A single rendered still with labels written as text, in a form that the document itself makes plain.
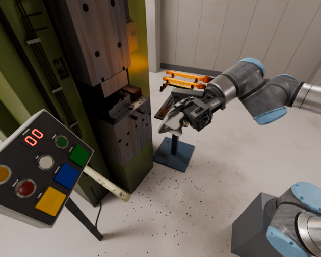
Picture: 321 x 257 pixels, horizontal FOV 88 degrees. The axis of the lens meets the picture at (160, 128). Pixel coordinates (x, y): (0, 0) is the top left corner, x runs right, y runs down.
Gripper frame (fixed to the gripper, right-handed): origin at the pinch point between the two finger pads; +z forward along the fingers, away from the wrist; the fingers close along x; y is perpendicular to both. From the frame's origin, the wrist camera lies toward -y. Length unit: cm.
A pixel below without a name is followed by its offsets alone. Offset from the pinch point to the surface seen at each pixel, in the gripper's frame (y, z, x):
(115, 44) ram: -58, -11, -7
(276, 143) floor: -16, -128, 175
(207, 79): -58, -65, 52
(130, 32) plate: -80, -27, 0
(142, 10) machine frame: -89, -44, -4
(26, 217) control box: -5.5, 49.4, 3.5
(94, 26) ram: -53, -5, -19
